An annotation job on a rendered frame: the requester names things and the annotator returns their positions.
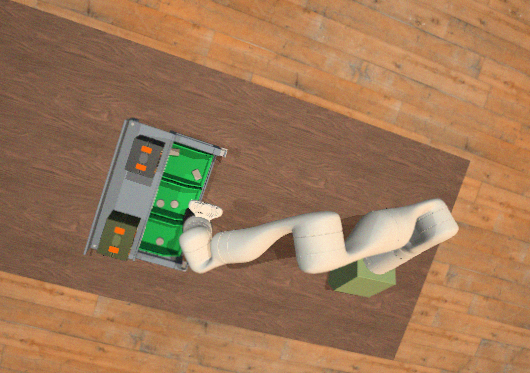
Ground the dark grey case with orange latches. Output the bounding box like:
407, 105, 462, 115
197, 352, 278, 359
125, 135, 165, 178

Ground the olive green tool case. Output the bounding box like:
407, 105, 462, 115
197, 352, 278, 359
97, 210, 141, 261

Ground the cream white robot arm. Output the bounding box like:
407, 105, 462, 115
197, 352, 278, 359
179, 198, 458, 274

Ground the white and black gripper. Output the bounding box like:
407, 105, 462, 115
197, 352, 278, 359
182, 200, 223, 232

